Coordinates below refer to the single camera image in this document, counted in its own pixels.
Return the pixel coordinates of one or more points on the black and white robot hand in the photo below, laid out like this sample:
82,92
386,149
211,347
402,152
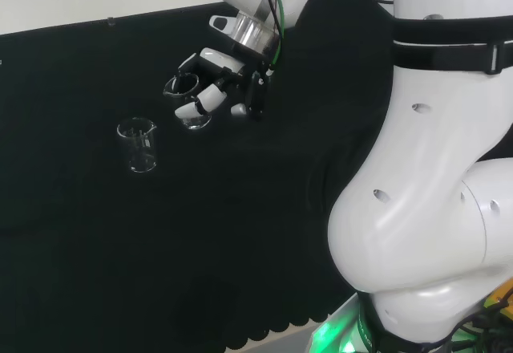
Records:
220,60

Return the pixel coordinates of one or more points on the clear glass beaker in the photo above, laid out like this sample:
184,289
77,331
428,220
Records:
142,160
196,123

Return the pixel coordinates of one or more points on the black bench cloth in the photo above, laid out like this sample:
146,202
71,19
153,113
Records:
120,228

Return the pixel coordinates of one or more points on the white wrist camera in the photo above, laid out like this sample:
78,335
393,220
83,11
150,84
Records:
220,22

